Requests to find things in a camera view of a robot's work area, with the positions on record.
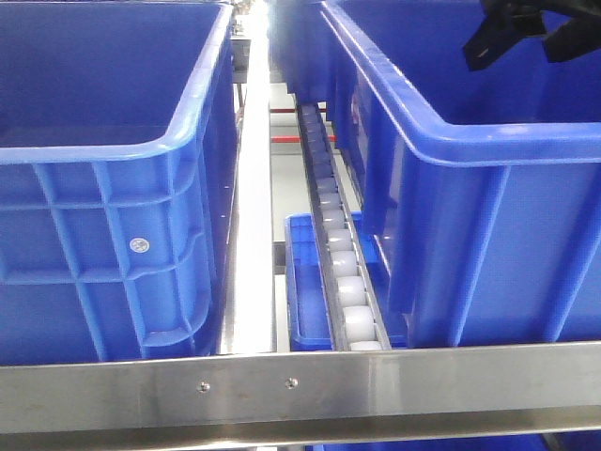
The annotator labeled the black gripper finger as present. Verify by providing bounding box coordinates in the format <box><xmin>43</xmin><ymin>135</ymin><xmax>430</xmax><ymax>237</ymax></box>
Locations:
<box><xmin>543</xmin><ymin>16</ymin><xmax>600</xmax><ymax>63</ymax></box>
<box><xmin>462</xmin><ymin>8</ymin><xmax>547</xmax><ymax>71</ymax></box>

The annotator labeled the large blue crate right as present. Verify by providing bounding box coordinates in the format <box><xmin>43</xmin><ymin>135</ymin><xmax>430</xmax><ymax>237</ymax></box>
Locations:
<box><xmin>269</xmin><ymin>1</ymin><xmax>600</xmax><ymax>348</ymax></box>

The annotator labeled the large blue crate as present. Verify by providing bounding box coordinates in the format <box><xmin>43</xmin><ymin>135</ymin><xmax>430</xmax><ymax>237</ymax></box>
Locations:
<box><xmin>1</xmin><ymin>1</ymin><xmax>237</xmax><ymax>365</ymax></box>
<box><xmin>269</xmin><ymin>1</ymin><xmax>600</xmax><ymax>348</ymax></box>

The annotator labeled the white roller track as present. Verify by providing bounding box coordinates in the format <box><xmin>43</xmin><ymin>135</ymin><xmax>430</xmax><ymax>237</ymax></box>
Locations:
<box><xmin>296</xmin><ymin>104</ymin><xmax>392</xmax><ymax>351</ymax></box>

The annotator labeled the steel front rack beam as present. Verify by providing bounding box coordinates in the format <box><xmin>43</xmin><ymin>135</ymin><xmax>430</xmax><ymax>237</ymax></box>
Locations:
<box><xmin>1</xmin><ymin>342</ymin><xmax>600</xmax><ymax>442</ymax></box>

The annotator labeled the blue crate below rollers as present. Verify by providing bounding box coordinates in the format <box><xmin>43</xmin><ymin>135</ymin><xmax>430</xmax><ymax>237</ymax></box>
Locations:
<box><xmin>285</xmin><ymin>211</ymin><xmax>389</xmax><ymax>351</ymax></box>

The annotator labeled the large blue crate left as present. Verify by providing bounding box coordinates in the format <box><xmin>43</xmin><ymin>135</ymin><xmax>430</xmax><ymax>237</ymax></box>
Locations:
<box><xmin>1</xmin><ymin>1</ymin><xmax>237</xmax><ymax>365</ymax></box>

